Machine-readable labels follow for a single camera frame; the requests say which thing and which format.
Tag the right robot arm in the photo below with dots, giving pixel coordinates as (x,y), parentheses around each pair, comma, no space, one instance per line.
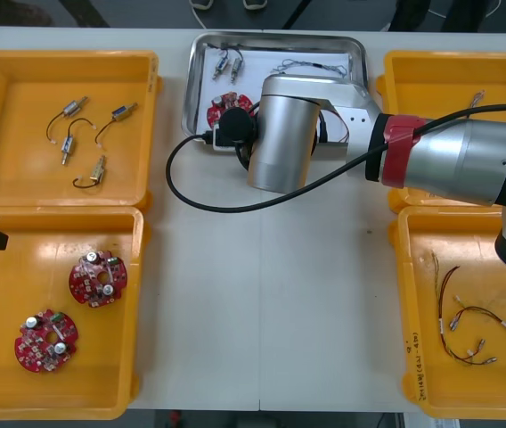
(453,151)

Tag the yellow-orange plastic bin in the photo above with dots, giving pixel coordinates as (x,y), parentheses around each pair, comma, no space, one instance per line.
(21,89)
(435,76)
(422,379)
(12,276)

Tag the round red circuit board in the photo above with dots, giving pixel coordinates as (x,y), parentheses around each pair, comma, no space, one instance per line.
(97,278)
(216,111)
(46,341)

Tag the steel tray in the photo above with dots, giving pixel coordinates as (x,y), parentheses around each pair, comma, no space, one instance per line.
(279,42)

